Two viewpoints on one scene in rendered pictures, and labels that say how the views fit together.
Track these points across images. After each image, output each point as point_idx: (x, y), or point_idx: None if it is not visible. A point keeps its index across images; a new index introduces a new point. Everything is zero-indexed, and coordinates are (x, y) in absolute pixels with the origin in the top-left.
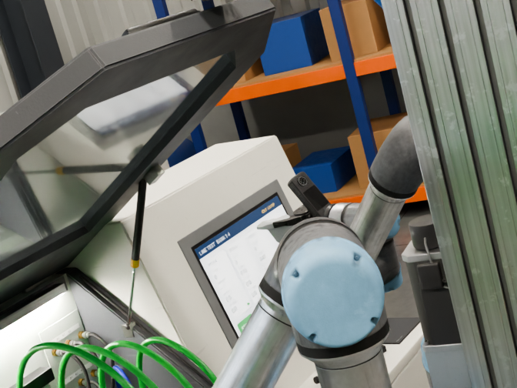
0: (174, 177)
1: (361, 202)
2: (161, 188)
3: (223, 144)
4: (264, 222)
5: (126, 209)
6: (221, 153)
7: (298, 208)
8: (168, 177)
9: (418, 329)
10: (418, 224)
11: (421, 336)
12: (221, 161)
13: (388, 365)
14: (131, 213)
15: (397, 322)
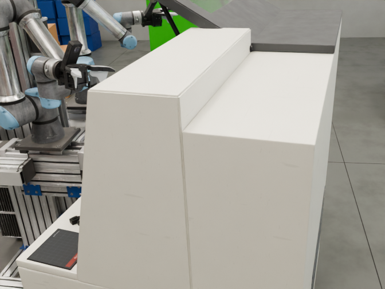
0: (186, 52)
1: (47, 29)
2: (187, 44)
3: (162, 91)
4: (108, 66)
5: (198, 32)
6: (153, 73)
7: (82, 65)
8: (194, 53)
9: (36, 245)
10: (37, 8)
11: (39, 237)
12: (145, 62)
13: (72, 209)
14: (188, 30)
15: (51, 255)
